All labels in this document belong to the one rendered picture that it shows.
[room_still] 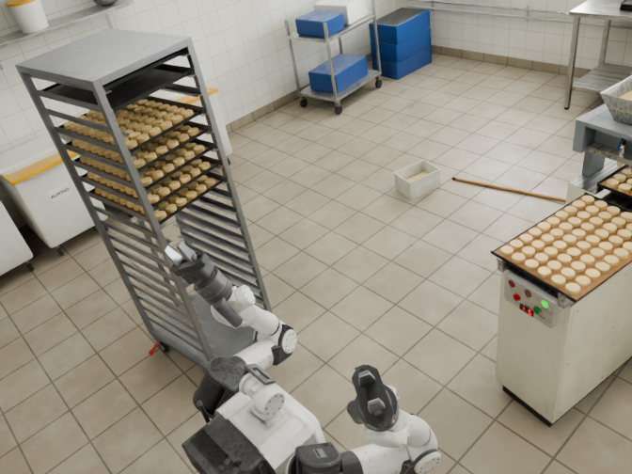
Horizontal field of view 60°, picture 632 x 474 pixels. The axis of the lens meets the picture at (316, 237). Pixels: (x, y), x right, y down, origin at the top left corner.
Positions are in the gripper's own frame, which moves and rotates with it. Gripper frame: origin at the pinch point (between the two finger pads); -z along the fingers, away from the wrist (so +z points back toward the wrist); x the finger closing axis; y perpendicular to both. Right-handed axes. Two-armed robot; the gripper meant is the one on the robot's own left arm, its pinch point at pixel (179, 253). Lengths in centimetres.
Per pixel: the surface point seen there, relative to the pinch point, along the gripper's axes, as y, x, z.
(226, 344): -66, -115, 115
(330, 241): -180, -98, 155
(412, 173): -262, -53, 176
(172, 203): -79, -78, 25
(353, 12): -446, -102, 92
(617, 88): -150, 104, 92
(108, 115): -65, -53, -26
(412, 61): -498, -91, 188
